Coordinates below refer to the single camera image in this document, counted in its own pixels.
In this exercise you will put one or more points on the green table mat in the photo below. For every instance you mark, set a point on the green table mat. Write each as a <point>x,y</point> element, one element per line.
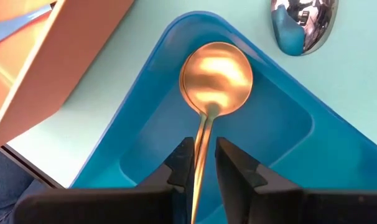
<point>98,102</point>

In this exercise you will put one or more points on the gold spoon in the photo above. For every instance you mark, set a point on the gold spoon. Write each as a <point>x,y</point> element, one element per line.
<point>199,140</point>
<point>216,77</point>

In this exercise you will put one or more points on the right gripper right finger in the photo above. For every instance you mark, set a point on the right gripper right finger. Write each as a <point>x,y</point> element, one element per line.
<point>300,208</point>

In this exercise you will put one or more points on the blue plastic bin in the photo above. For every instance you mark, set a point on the blue plastic bin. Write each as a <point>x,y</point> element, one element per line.
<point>269,124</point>

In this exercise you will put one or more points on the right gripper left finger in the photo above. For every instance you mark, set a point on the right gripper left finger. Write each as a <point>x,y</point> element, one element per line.
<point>114,208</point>

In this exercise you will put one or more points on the orange plastic bin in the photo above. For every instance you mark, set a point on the orange plastic bin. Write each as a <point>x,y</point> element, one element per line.
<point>67,62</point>

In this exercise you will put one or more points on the black table frame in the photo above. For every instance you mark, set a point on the black table frame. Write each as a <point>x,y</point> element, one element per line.
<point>30,166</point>

